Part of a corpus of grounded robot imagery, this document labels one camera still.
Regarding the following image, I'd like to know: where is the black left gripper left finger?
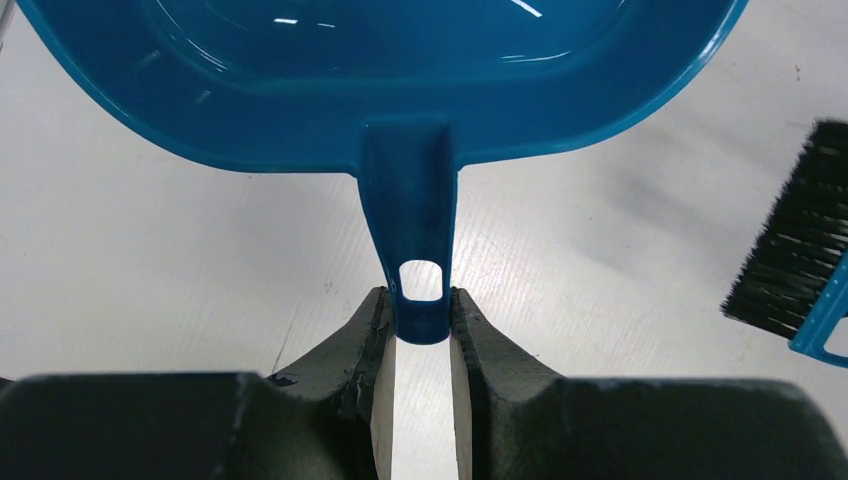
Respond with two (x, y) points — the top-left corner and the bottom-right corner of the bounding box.
(1, 287), (395, 479)

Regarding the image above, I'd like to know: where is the blue hand brush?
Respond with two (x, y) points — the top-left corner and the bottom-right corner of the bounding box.
(720, 119), (847, 368)

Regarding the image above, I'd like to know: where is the blue dustpan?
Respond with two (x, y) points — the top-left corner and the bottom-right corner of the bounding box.
(19, 0), (745, 345)

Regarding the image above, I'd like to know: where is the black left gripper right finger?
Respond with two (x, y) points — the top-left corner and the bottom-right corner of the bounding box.
(450, 288), (847, 479)

